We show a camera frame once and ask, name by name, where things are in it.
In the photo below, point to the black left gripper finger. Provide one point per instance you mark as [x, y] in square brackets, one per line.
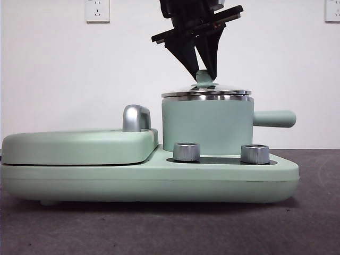
[211, 47]
[186, 53]

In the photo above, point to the glass lid with green knob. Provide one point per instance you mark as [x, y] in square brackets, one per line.
[203, 78]

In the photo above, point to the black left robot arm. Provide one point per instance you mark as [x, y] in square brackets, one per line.
[191, 6]

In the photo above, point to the silver control knob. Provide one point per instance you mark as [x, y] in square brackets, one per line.
[186, 152]
[254, 154]

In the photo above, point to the mint green breakfast machine base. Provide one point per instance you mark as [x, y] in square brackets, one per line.
[159, 183]

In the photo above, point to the white wall socket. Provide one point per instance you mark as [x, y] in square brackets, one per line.
[97, 10]
[333, 10]

